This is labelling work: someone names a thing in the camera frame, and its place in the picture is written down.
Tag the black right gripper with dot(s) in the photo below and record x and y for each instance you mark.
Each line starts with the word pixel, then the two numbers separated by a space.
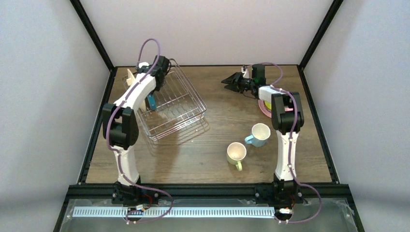
pixel 238 83

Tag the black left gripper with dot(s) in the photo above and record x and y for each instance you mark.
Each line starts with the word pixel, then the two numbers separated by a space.
pixel 151 100

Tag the bamboo pattern square plate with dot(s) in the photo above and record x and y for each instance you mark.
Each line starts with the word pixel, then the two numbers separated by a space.
pixel 130 78

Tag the teal polka dot plate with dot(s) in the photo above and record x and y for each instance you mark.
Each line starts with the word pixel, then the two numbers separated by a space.
pixel 152 101

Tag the lime green bowl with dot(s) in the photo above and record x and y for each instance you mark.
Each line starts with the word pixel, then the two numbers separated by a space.
pixel 267 106

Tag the pink round plate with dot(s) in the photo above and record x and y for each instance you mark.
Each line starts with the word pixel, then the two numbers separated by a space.
pixel 279 108

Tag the metal wire dish rack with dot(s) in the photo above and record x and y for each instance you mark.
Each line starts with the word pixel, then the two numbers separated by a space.
pixel 178 106

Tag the light blue mug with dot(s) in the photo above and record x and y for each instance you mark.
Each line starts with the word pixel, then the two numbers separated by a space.
pixel 260 132

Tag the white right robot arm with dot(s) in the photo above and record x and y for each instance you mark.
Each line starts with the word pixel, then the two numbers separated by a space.
pixel 286 113

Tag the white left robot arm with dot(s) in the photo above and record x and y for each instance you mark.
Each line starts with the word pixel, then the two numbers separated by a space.
pixel 120 128

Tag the pale green mug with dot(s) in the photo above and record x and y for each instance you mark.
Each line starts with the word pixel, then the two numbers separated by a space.
pixel 235 154

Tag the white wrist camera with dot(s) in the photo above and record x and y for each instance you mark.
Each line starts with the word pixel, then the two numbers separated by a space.
pixel 245 71

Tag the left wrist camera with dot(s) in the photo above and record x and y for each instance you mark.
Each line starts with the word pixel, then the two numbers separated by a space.
pixel 142 66

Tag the white slotted cable duct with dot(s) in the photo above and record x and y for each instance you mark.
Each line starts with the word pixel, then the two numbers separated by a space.
pixel 176 212

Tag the black aluminium frame rail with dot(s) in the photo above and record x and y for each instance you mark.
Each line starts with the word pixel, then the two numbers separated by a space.
pixel 261 192

